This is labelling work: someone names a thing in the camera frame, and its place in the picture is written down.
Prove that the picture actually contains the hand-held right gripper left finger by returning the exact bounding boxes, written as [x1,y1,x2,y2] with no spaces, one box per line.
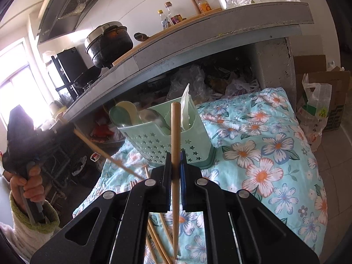
[30,151,172,264]

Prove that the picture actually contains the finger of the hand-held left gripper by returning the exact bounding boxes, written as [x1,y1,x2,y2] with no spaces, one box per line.
[51,123,76,147]

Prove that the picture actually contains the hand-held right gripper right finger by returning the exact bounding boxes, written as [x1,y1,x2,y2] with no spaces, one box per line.
[180,150,321,264]

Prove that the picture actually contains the green star-cutout utensil holder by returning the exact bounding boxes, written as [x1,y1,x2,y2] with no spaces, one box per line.
[118,95,218,169]

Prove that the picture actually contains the pile of wooden chopsticks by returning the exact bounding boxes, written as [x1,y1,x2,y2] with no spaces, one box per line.
[129,165,176,264]

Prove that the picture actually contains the long wooden chopstick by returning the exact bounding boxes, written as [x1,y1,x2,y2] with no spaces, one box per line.
[56,117,145,179]
[170,102,182,259]

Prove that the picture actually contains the white plastic ladle spoon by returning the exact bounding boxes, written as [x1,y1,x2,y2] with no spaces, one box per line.
[109,101,139,128]

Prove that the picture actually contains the metal spoon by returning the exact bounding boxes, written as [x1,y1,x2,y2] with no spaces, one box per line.
[138,108,165,128]

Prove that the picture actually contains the slim white plastic spoon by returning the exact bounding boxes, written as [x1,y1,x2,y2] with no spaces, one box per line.
[180,83,199,131]

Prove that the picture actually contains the person's left forearm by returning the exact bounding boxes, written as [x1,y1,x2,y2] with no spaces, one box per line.
[0,191,61,263]

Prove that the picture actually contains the person's left hand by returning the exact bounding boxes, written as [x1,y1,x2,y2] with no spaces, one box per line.
[9,164,44,204]

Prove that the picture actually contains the red plastic bag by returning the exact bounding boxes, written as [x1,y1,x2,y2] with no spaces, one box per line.
[91,124,116,143]

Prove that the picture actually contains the window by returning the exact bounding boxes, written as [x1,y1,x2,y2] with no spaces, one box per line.
[0,40,53,132]

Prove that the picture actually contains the gas stove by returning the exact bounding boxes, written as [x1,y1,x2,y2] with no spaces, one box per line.
[70,74,110,95]

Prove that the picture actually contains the black wok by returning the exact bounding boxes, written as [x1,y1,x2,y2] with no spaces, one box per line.
[72,65,103,88]

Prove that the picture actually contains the blue floral blanket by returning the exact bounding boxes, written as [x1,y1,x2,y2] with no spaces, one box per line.
[72,87,329,264]

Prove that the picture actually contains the black cooking pot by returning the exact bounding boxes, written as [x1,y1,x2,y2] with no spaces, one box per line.
[85,21,134,69]

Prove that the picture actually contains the crumpled plastic bags under counter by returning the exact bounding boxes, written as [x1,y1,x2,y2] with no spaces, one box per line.
[165,64,260,101]

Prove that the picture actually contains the steel range hood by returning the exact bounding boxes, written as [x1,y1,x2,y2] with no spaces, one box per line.
[37,0,121,44]

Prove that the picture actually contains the wooden cutting board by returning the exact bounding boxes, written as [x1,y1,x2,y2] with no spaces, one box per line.
[112,7,223,66]

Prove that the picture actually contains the clear yellow-cap bottle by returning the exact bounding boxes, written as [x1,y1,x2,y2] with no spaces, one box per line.
[157,9,168,29]

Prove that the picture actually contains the white green-print plastic bag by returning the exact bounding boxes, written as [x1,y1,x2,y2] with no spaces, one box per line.
[295,73,333,153]

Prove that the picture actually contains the grey concrete kitchen counter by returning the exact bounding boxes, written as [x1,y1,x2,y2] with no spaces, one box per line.
[62,1,314,121]

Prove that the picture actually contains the dark sauce bottle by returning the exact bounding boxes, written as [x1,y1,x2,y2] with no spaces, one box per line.
[164,2,183,26]

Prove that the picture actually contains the brown cardboard box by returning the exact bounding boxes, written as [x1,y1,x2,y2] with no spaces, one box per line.
[293,55,352,132]

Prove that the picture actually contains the wooden rolling pin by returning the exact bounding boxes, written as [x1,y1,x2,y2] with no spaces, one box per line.
[187,0,202,14]

